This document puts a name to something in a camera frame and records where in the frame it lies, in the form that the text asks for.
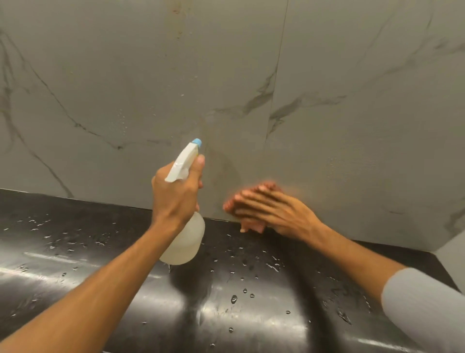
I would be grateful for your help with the person's left hand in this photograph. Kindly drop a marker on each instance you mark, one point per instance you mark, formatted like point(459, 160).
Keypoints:
point(172, 198)

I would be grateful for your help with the person's right hand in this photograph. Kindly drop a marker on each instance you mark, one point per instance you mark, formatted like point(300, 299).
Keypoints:
point(281, 214)

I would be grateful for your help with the person's left thumb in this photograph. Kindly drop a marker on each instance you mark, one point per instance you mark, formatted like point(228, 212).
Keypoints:
point(197, 166)

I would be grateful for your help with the person's right fingers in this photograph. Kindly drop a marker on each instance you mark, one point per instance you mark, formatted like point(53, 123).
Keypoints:
point(256, 202)

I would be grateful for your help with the white spray bottle blue nozzle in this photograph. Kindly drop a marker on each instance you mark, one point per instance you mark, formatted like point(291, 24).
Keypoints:
point(182, 163)

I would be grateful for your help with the orange cleaning cloth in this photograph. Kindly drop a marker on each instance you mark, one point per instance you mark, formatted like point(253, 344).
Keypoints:
point(250, 225)

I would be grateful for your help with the person's right forearm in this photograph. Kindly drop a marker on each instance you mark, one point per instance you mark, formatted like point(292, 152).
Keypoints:
point(358, 260)

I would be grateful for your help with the person's left forearm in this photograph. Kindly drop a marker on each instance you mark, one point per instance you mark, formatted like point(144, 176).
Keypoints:
point(94, 294)

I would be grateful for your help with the grey sleeve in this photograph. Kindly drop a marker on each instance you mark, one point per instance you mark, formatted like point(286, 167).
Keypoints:
point(425, 309)

